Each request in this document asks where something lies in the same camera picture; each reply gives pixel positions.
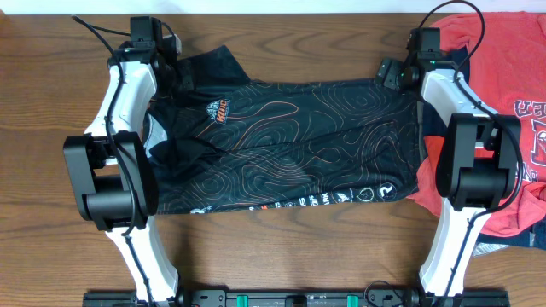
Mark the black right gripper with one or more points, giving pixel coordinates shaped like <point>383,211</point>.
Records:
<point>389,72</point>

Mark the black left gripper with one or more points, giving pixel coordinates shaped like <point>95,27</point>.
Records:
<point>184,79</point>

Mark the black orange-lined jersey shirt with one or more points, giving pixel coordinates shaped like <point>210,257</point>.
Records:
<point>231,143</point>

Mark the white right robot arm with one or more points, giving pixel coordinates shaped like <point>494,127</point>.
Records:
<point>476,175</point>

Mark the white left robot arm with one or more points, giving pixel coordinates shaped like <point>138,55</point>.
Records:
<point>112,179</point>

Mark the navy blue garment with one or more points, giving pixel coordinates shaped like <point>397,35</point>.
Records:
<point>433,131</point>

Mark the red printed t-shirt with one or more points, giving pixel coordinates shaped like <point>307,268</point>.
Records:
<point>492,51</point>

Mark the grey garment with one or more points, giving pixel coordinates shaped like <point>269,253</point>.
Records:
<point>481,249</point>

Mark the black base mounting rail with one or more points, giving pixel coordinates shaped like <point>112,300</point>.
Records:
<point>374,296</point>

